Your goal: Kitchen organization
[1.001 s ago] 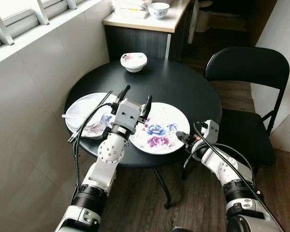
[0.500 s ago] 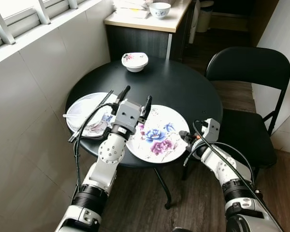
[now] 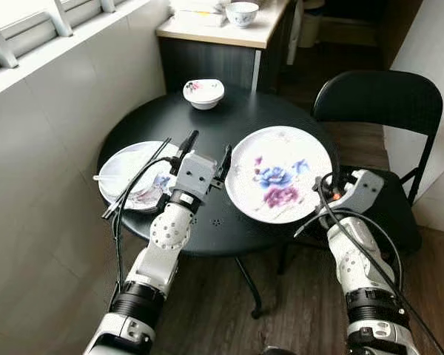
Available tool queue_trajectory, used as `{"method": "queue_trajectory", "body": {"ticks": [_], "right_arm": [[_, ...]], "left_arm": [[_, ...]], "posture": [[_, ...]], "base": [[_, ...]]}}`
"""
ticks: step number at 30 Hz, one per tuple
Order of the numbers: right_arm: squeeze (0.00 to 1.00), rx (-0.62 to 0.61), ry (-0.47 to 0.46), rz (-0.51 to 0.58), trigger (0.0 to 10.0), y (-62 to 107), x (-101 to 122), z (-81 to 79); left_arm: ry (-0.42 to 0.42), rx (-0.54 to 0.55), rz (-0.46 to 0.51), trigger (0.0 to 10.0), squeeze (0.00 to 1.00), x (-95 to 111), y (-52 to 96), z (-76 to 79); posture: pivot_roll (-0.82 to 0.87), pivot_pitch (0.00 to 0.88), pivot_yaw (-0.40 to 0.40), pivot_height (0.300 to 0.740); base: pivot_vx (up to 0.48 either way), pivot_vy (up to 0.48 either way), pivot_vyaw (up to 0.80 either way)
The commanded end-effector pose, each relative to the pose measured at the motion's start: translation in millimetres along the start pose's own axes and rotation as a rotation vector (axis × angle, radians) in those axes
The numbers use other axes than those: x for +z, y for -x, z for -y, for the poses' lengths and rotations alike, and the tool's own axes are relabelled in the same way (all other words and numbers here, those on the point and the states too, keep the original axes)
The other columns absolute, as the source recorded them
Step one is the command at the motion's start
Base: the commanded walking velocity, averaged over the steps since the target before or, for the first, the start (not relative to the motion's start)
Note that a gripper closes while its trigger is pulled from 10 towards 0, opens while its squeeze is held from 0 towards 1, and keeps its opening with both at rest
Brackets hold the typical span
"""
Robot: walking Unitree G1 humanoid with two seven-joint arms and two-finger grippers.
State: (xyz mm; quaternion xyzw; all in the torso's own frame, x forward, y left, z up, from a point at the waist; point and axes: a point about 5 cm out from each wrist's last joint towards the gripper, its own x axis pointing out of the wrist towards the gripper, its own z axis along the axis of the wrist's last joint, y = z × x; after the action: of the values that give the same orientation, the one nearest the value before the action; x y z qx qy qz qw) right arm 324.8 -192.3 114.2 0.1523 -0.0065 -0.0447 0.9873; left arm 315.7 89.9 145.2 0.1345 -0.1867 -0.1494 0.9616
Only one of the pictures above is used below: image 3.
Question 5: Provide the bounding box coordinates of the large white floral plate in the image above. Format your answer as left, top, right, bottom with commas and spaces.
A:
224, 126, 334, 225

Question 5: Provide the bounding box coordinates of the black round table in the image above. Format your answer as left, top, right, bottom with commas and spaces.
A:
96, 83, 341, 320

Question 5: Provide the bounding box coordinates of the black chopstick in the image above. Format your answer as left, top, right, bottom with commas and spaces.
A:
102, 138, 172, 220
107, 139, 175, 220

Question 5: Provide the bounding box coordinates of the small white floral bowl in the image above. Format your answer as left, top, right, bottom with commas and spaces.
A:
183, 78, 226, 111

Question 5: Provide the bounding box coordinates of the white plate with faint print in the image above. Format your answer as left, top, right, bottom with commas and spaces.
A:
96, 141, 180, 213

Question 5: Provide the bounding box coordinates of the dark side cabinet beige top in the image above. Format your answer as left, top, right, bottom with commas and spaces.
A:
155, 0, 297, 93

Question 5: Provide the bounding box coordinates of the white ceramic spoon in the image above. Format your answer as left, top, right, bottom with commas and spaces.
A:
93, 172, 134, 186

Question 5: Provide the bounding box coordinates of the black folding chair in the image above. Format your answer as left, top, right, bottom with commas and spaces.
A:
277, 70, 444, 274

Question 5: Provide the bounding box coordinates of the white paper box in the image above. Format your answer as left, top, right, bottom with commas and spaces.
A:
169, 0, 226, 29

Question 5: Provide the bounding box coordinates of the white bowl with blue pattern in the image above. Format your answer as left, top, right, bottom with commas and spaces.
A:
226, 1, 261, 29

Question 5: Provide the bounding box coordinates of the pale plastic bin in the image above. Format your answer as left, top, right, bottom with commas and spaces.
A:
296, 4, 325, 49

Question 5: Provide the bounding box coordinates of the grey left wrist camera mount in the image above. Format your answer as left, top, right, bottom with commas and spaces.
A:
176, 152, 218, 199

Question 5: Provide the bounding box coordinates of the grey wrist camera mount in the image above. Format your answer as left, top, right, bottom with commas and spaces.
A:
333, 169, 386, 217
176, 152, 218, 199

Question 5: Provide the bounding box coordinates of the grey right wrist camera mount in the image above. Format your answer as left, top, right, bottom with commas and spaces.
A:
333, 169, 386, 217

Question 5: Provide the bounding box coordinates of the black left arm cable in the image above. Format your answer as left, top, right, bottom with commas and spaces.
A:
111, 155, 182, 311

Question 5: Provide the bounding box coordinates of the white barred window frame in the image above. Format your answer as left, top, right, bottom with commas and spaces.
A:
0, 0, 145, 75

